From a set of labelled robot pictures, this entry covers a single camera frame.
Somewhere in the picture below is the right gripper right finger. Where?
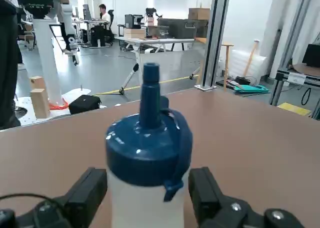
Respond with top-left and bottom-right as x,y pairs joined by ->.
187,166 -> 307,228

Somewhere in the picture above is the aluminium frame post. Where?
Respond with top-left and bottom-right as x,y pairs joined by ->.
194,0 -> 232,91

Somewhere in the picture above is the transparent sauce bottle blue cap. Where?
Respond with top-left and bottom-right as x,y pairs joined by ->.
104,62 -> 194,228

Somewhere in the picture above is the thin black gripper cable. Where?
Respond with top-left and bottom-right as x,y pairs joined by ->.
0,192 -> 67,228

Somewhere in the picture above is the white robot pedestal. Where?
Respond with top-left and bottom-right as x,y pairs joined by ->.
31,17 -> 92,106

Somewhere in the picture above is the light wooden box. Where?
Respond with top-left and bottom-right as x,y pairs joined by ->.
123,28 -> 147,40

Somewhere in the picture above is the white folding table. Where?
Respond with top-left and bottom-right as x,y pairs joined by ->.
114,36 -> 201,96

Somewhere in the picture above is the brown cardboard box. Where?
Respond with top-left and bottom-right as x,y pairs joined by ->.
187,8 -> 211,20

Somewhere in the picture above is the teal plastic case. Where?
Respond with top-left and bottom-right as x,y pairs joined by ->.
233,84 -> 270,95

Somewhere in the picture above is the dark green equipment case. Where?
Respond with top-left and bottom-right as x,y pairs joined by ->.
157,18 -> 210,38

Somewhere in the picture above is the black fabric cover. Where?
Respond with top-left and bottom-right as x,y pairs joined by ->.
0,0 -> 23,130

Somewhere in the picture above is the person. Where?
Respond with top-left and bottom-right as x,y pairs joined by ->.
90,4 -> 115,48

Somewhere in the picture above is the yellow sheet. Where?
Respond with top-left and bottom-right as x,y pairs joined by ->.
277,102 -> 312,117

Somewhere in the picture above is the black office chair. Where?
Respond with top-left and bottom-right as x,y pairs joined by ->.
107,9 -> 116,42

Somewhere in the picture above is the black printer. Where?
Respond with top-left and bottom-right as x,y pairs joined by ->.
124,14 -> 145,29

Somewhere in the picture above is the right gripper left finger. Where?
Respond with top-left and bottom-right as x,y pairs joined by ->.
0,166 -> 109,228

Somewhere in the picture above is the black bag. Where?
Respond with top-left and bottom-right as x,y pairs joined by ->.
68,94 -> 102,115

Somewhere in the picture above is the wooden stool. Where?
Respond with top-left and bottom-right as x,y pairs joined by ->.
219,43 -> 235,91

